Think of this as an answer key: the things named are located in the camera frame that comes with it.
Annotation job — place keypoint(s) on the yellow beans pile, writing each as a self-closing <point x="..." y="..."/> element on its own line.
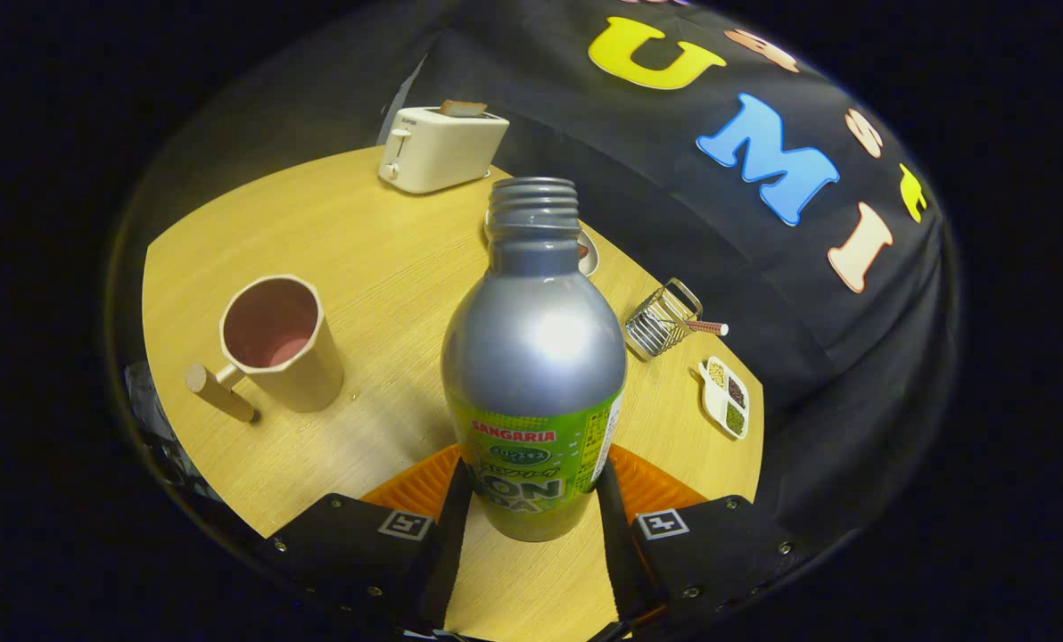
<point x="716" y="374"/>

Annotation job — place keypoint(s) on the red juice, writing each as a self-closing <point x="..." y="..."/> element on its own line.
<point x="289" y="352"/>

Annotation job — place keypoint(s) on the toast slice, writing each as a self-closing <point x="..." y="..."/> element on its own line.
<point x="463" y="109"/>

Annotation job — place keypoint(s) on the dark red beans pile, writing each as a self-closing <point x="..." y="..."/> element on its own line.
<point x="736" y="392"/>

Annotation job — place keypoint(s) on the red and white straw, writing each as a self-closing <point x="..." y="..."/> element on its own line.
<point x="710" y="327"/>

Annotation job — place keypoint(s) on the green beans pile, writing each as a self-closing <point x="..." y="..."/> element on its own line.
<point x="735" y="419"/>

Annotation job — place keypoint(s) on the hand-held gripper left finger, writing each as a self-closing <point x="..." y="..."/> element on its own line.
<point x="353" y="553"/>

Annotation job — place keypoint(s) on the white divided dish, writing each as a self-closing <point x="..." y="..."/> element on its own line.
<point x="714" y="401"/>

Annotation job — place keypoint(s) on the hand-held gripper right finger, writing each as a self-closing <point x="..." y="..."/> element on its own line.
<point x="719" y="553"/>

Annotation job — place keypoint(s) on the wooden table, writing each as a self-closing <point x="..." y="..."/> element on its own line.
<point x="389" y="267"/>

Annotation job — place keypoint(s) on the white toaster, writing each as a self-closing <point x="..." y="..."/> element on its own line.
<point x="447" y="152"/>

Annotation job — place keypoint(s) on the silver bottle with green label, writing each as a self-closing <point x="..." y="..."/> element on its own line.
<point x="531" y="357"/>

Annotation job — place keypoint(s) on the white round plate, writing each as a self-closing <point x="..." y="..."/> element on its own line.
<point x="592" y="259"/>

